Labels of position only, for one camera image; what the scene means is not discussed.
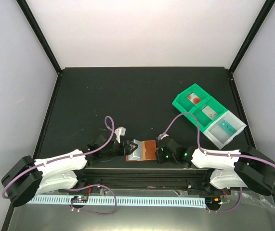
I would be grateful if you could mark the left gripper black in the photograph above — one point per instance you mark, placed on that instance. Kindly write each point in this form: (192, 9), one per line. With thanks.
(126, 147)

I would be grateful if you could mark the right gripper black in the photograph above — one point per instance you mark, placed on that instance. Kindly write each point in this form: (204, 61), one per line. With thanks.
(160, 159)

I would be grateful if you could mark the brown leather card holder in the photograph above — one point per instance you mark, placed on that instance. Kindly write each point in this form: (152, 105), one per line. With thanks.
(146, 151)

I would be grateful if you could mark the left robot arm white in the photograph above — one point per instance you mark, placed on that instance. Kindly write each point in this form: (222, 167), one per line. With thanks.
(31, 177)

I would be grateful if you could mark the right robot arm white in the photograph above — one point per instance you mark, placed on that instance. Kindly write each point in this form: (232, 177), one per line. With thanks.
(246, 168)

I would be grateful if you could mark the white card in bin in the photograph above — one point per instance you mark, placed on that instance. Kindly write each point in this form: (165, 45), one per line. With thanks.
(209, 112)

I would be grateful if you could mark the red dotted card in bin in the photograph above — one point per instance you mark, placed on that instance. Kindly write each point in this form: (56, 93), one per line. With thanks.
(194, 99)

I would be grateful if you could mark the teal card in bin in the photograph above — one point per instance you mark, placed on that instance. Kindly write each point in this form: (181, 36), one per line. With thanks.
(229, 129)

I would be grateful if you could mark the green bin far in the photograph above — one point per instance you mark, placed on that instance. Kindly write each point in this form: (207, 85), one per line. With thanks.
(182, 104)

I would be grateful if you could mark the green bin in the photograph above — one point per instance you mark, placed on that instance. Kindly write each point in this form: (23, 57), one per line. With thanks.
(203, 121)
(182, 104)

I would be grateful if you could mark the green bin middle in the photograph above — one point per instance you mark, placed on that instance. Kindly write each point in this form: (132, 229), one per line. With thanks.
(203, 121)

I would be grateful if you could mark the white translucent bin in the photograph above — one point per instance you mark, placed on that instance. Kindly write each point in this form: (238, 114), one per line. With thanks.
(222, 131)

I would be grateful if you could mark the small circuit board left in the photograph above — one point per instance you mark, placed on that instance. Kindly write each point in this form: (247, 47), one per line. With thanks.
(79, 199)

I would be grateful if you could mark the small circuit board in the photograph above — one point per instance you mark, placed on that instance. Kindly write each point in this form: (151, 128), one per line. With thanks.
(216, 200)
(79, 199)

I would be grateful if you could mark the small circuit board right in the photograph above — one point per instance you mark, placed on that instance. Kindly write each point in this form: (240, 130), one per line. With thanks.
(216, 200)

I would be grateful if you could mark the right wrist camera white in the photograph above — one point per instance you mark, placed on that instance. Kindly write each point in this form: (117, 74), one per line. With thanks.
(161, 136)

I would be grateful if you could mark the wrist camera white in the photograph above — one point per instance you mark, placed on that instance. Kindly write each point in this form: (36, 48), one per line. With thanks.
(120, 131)
(161, 136)

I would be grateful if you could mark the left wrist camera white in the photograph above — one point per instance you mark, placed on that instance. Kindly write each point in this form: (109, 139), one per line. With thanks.
(120, 131)

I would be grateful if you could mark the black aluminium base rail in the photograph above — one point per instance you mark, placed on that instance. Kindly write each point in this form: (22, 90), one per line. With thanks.
(157, 179)

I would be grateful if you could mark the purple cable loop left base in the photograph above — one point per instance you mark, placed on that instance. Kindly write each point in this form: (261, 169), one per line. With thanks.
(78, 206)

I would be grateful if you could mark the white slotted cable duct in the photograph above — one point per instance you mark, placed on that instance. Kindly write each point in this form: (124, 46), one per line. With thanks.
(124, 201)

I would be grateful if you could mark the black frame post left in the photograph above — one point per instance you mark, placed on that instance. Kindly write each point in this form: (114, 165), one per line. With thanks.
(23, 5)

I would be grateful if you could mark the black frame post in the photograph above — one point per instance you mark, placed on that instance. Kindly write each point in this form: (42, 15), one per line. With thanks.
(23, 5)
(263, 13)

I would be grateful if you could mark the black frame post right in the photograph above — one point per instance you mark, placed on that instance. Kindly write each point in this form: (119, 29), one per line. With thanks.
(263, 13)

